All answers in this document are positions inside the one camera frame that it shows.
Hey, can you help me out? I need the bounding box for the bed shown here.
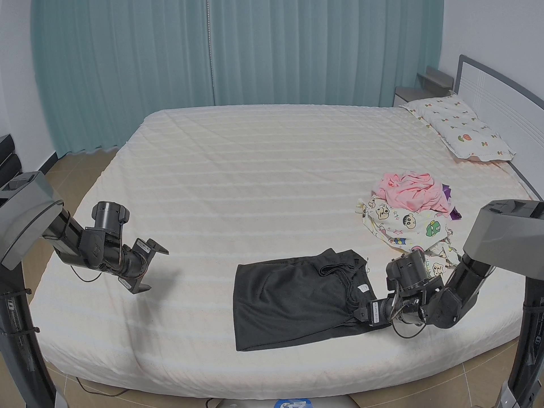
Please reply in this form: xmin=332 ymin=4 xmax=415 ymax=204
xmin=32 ymin=54 xmax=544 ymax=398

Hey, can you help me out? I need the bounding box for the grey bedside table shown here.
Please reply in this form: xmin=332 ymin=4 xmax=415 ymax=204
xmin=394 ymin=67 xmax=454 ymax=109

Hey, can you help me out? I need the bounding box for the black T-shirt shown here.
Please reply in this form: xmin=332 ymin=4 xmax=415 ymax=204
xmin=232 ymin=248 xmax=383 ymax=352

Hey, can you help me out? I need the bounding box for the white printed pillow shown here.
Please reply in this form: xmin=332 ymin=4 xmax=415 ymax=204
xmin=399 ymin=94 xmax=517 ymax=162

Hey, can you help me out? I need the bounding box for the black chest of drawers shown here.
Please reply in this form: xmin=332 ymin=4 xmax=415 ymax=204
xmin=0 ymin=134 xmax=22 ymax=186

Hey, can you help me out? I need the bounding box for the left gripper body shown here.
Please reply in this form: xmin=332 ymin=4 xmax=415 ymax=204
xmin=119 ymin=239 xmax=150 ymax=292

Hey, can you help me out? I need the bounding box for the white printed garment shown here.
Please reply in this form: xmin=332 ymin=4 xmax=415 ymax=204
xmin=356 ymin=198 xmax=464 ymax=277

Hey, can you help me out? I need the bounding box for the blue-green curtain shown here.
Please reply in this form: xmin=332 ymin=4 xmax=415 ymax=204
xmin=31 ymin=0 xmax=215 ymax=156
xmin=207 ymin=0 xmax=445 ymax=109

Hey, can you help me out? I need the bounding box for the black cable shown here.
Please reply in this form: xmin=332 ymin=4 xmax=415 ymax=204
xmin=390 ymin=320 xmax=426 ymax=340
xmin=76 ymin=377 xmax=129 ymax=397

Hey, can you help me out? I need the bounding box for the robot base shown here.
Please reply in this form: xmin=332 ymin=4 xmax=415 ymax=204
xmin=53 ymin=381 xmax=517 ymax=408

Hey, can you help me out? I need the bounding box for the purple garment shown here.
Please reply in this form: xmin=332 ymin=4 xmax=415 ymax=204
xmin=442 ymin=183 xmax=463 ymax=221

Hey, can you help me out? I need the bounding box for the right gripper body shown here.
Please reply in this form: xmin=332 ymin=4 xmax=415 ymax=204
xmin=368 ymin=297 xmax=396 ymax=326

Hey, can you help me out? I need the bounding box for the pink garment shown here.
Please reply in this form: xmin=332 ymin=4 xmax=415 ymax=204
xmin=373 ymin=172 xmax=451 ymax=213

